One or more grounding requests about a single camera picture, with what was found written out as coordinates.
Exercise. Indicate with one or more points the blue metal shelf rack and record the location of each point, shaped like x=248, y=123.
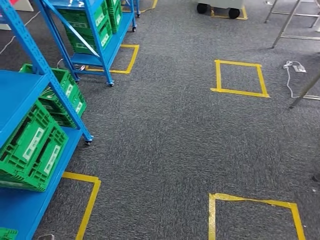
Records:
x=15, y=92
x=115, y=46

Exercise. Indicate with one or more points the green plastic crate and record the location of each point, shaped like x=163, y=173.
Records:
x=67, y=79
x=82, y=20
x=115, y=13
x=32, y=149
x=7, y=235
x=80, y=99
x=82, y=48

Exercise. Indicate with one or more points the wrinkled yellow floor tape square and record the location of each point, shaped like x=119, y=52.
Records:
x=212, y=218

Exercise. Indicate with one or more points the white cart with black wheels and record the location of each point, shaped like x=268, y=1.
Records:
x=220, y=3

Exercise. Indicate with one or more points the white power strip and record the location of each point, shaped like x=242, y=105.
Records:
x=299, y=69

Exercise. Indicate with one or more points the chrome table frame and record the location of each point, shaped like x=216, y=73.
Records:
x=285, y=24

